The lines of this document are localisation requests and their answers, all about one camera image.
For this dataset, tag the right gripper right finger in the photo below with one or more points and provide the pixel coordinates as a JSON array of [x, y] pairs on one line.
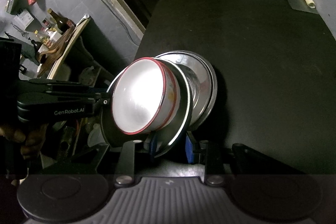
[[204, 152]]

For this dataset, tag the white ceramic bowl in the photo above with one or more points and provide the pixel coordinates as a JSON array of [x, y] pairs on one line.
[[146, 97]]

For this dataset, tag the wooden cutting board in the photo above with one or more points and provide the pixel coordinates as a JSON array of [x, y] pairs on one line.
[[47, 58]]

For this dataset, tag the wooden side counter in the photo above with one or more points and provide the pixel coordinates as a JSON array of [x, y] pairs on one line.
[[53, 70]]

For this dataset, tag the yellow oil bottle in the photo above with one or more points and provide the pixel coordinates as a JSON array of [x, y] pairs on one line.
[[43, 38]]

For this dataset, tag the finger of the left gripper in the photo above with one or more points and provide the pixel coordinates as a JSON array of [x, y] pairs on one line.
[[46, 89]]

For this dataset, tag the dark glass bottle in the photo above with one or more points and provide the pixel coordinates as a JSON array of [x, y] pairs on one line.
[[62, 22]]

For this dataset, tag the white soap bottle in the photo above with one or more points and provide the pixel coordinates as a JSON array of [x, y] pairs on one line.
[[54, 36]]

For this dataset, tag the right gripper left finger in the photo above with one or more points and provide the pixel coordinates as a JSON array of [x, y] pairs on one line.
[[135, 158]]

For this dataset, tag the deep steel bowl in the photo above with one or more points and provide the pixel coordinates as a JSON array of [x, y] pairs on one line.
[[163, 140]]

